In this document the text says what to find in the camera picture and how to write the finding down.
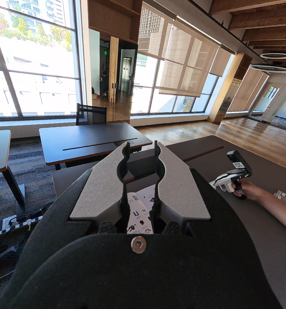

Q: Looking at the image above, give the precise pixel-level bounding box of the white glass door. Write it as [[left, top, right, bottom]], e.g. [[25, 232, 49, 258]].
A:
[[249, 82, 286, 123]]

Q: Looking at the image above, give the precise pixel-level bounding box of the wooden wall cabinet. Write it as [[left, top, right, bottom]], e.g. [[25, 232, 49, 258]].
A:
[[87, 0, 143, 44]]

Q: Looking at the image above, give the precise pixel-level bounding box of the striped floor cable cover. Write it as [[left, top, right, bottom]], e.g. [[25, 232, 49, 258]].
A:
[[0, 215, 43, 239]]

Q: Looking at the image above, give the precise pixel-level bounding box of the person's right hand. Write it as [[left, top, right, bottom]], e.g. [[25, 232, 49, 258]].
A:
[[231, 179, 264, 201]]

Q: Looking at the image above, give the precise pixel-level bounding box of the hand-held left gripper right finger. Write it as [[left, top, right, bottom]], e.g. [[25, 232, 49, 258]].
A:
[[149, 141, 211, 234]]

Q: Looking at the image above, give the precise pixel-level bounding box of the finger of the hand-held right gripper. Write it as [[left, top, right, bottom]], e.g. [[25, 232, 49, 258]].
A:
[[213, 178, 235, 193], [209, 174, 231, 186]]

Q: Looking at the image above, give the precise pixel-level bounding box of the dark frame chair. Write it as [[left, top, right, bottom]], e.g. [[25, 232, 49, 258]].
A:
[[76, 103, 107, 126]]

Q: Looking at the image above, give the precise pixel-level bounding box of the ring ceiling lamp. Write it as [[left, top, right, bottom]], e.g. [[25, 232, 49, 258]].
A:
[[260, 52, 286, 60], [249, 63, 286, 73]]

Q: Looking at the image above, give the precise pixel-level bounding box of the black power strip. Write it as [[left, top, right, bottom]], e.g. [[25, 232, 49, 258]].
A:
[[0, 246, 18, 269]]

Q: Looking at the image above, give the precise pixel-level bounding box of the large grid window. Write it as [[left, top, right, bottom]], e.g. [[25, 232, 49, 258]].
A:
[[0, 0, 83, 119]]

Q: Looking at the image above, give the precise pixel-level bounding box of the person's right forearm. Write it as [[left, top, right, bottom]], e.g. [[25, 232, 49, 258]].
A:
[[257, 188, 286, 237]]

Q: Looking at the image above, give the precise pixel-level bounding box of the beige roller blind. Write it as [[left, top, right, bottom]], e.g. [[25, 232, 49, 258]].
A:
[[159, 20, 220, 98], [227, 69, 269, 112], [138, 2, 174, 67], [209, 47, 232, 78]]

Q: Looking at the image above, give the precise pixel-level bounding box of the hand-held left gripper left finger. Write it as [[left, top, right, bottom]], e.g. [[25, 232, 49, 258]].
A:
[[70, 142, 130, 234]]

